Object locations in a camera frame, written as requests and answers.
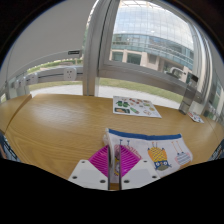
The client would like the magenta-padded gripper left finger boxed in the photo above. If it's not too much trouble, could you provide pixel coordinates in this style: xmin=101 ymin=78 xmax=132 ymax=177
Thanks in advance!
xmin=68 ymin=144 xmax=112 ymax=191

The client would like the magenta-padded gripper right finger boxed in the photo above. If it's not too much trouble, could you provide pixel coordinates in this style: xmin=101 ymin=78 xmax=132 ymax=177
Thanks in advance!
xmin=118 ymin=145 xmax=161 ymax=191

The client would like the dark chair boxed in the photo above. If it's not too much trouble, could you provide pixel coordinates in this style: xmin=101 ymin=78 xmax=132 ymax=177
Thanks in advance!
xmin=0 ymin=129 xmax=20 ymax=163
xmin=209 ymin=139 xmax=224 ymax=162

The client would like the grey transparent bottle, black cap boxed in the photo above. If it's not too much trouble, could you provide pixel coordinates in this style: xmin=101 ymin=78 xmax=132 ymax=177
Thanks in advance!
xmin=178 ymin=73 xmax=200 ymax=116

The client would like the white wall power socket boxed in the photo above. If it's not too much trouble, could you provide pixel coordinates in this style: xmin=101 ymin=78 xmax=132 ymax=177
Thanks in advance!
xmin=63 ymin=66 xmax=78 ymax=81

